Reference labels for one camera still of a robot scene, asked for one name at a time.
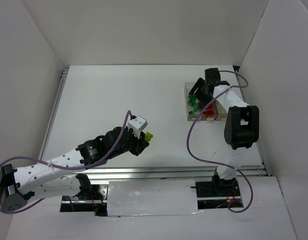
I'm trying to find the lime long lego brick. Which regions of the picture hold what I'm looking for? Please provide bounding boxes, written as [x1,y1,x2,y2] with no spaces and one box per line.
[144,132,154,142]

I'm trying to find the green small lego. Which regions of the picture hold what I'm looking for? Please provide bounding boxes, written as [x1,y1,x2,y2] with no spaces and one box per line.
[187,100,196,106]

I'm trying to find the green curved lego brick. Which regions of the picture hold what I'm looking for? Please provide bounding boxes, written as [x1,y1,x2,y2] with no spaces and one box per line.
[192,103,199,113]

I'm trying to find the red long lego brick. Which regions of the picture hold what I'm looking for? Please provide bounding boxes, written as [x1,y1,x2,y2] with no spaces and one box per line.
[206,104,213,111]

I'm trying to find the green square lego brick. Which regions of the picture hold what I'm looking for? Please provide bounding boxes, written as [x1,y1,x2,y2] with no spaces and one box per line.
[188,94,197,101]

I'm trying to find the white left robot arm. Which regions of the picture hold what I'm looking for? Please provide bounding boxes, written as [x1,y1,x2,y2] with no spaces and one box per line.
[0,127,153,214]

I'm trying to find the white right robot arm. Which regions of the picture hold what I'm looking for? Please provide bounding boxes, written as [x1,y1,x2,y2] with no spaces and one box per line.
[186,68,260,191]

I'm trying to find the clear left container bin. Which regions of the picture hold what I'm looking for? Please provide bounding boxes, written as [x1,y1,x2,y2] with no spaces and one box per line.
[184,82,200,121]

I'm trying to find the clear middle container bin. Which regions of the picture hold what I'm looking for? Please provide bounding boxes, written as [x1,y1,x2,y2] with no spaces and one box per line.
[201,102,218,121]

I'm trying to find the white foil cover sheet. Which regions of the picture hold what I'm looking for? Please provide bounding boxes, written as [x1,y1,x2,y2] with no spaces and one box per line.
[107,180,199,217]

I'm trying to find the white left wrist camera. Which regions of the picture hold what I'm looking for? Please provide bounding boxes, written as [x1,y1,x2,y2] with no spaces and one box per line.
[127,116,148,139]

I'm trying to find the aluminium table edge rail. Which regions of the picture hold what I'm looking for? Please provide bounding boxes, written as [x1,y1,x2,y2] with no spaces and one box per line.
[41,166,267,181]

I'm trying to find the left aluminium side rail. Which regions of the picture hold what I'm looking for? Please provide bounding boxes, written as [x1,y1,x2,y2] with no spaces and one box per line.
[38,68,69,160]

